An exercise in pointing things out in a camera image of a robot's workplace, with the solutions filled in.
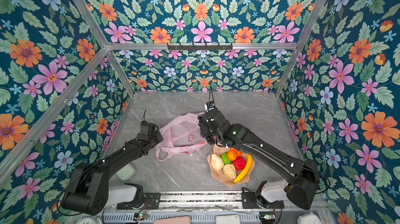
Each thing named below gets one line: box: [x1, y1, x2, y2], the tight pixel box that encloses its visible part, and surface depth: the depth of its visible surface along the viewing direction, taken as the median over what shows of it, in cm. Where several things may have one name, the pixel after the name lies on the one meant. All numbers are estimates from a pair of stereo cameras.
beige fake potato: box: [222, 163, 237, 180], surface depth 78 cm
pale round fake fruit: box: [210, 152, 224, 172], surface depth 80 cm
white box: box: [215, 214, 242, 224], surface depth 69 cm
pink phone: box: [153, 215, 192, 224], surface depth 70 cm
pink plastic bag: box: [155, 111, 208, 161], surface depth 93 cm
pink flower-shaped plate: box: [207, 144, 234, 188], surface depth 80 cm
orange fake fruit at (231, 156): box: [227, 150, 237, 161], surface depth 81 cm
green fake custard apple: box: [220, 152, 233, 165], surface depth 82 cm
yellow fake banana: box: [233, 153, 253, 183], surface depth 79 cm
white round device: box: [297, 211, 323, 224], surface depth 67 cm
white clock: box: [75, 217, 104, 224], surface depth 67 cm
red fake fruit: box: [232, 156, 247, 171], surface depth 80 cm
